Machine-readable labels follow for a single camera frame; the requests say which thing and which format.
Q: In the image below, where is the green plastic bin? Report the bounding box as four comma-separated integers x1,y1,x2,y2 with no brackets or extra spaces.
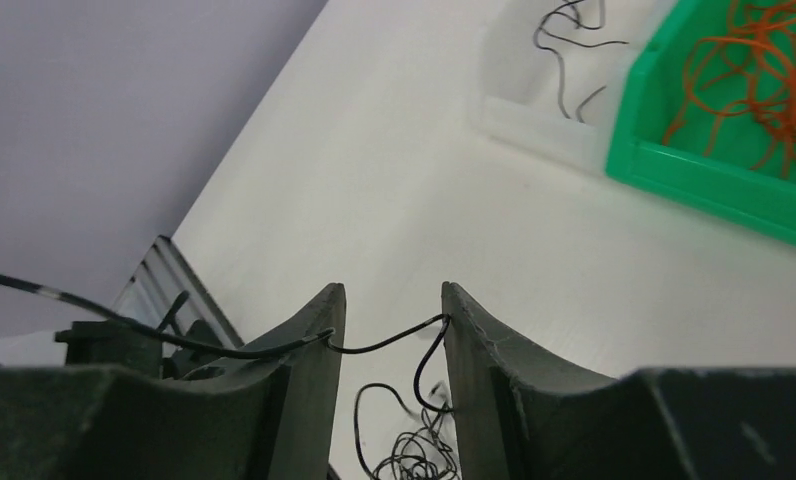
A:
606,1,796,246

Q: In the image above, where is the black cable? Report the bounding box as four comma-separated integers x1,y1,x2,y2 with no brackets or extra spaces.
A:
0,268,454,415
532,0,631,124

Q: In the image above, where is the clear plastic bin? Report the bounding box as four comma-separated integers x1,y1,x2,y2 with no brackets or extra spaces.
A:
468,1,675,176

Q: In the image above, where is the orange cable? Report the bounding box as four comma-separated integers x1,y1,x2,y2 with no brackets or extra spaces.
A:
662,0,796,180

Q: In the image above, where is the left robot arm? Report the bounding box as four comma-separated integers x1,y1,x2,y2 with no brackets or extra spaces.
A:
0,290,244,379

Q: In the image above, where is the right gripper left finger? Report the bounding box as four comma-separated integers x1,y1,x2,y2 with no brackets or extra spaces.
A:
0,283,348,480

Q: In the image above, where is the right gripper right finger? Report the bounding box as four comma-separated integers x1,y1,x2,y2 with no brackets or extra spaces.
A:
441,282,796,479

